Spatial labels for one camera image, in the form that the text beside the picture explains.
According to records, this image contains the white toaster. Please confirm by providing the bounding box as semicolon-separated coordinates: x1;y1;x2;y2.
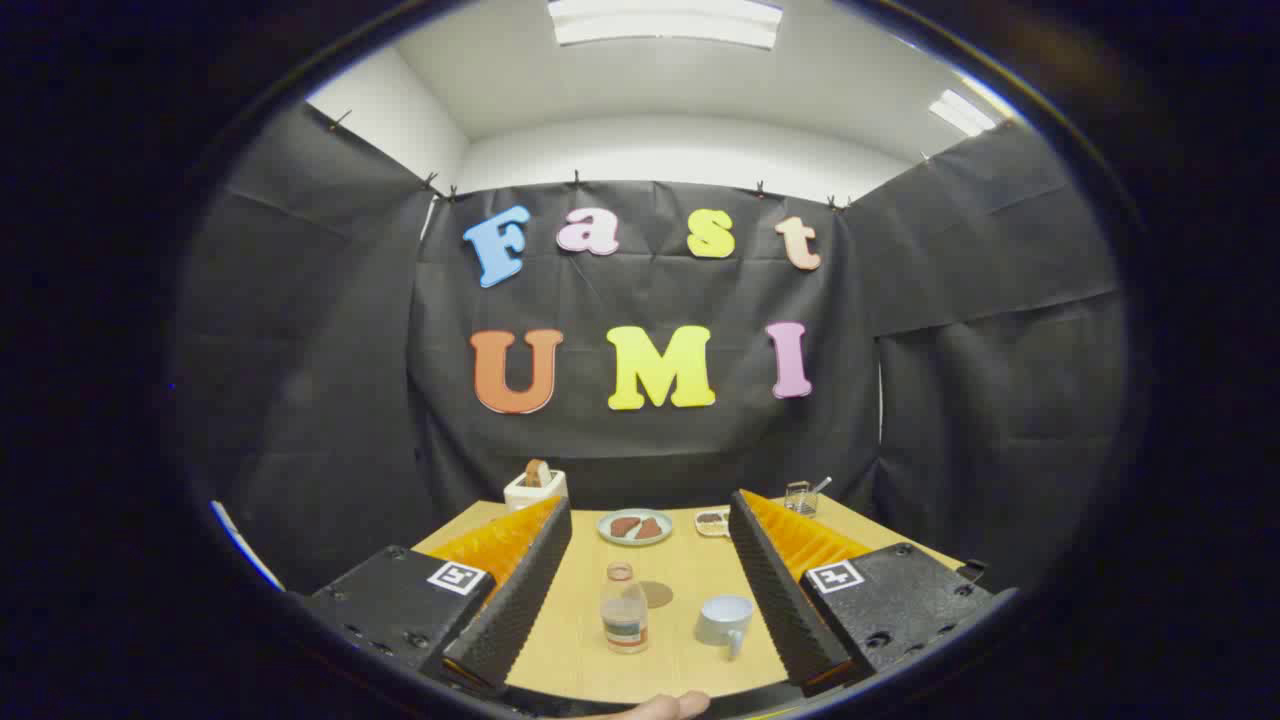
503;468;568;513

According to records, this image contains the small ceiling light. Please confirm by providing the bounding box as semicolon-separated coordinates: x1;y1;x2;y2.
928;88;999;138

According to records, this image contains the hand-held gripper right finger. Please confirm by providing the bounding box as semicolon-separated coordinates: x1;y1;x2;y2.
728;488;1001;699

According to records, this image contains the white cup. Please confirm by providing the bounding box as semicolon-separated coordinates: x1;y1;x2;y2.
694;595;755;659

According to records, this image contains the long ceiling light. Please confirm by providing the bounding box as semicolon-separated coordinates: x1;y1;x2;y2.
547;0;784;51

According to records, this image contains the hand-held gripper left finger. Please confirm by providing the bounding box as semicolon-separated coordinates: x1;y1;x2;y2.
300;495;573;696

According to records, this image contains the wooden table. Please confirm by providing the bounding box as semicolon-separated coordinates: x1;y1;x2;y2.
412;495;966;706

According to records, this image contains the pale green plate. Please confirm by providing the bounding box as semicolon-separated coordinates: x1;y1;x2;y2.
597;509;674;546

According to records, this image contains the clear plastic juice bottle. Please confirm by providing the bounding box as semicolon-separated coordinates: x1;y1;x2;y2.
600;562;650;655

